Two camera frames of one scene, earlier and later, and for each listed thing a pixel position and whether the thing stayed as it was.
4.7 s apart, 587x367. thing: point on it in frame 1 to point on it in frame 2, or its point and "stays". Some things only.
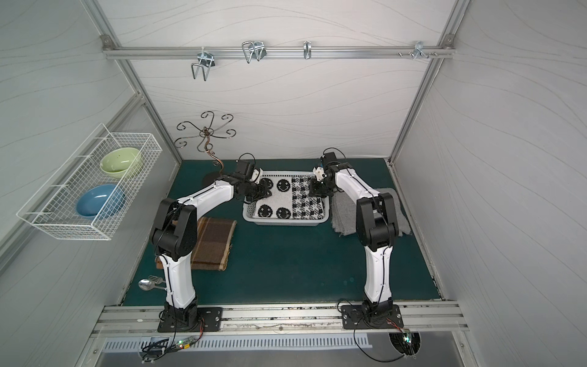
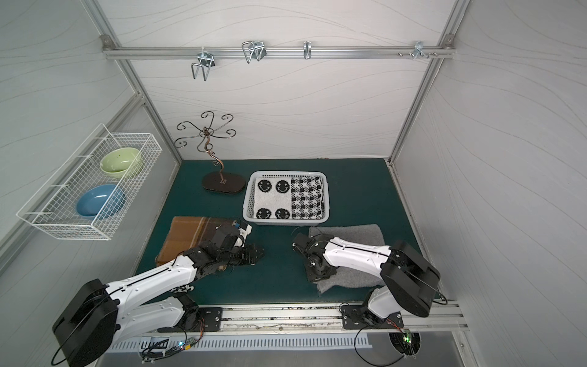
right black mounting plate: x=351 y=317 stays
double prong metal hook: x=206 y=61 stays
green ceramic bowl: x=121 y=162 stays
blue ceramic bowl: x=100 y=202 stays
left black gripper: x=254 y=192 to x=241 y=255
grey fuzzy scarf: x=345 y=213 to x=365 y=234
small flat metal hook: x=307 y=50 stays
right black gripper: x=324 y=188 to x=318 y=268
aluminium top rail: x=117 y=52 stays
